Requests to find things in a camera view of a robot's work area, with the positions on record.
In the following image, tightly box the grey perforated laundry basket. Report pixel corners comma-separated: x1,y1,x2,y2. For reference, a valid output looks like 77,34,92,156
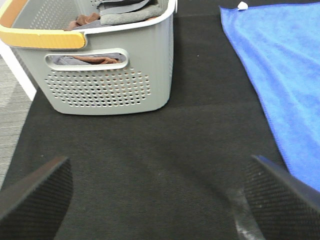
10,0,178,115

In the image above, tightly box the grey towel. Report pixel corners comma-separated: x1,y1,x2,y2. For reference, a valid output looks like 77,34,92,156
96,0,165,26

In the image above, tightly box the white towel label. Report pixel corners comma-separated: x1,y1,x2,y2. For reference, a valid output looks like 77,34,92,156
237,1,249,11

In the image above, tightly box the wooden basket handle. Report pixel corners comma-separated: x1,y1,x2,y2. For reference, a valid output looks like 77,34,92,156
0,0,86,50

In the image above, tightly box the black table cloth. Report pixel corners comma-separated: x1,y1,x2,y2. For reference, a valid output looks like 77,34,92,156
0,0,320,240

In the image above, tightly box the blue microfibre towel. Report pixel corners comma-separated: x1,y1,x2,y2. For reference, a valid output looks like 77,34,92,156
220,2,320,190

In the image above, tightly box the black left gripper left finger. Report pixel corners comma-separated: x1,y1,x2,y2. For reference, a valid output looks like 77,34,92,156
0,156,74,240

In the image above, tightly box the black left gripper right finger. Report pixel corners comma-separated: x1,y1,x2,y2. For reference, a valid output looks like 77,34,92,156
243,155,320,240

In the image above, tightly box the brown towel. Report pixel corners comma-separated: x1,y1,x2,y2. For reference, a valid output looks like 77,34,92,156
63,12,121,65

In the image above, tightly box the purple towel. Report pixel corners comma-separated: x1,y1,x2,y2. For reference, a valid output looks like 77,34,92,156
51,19,126,66

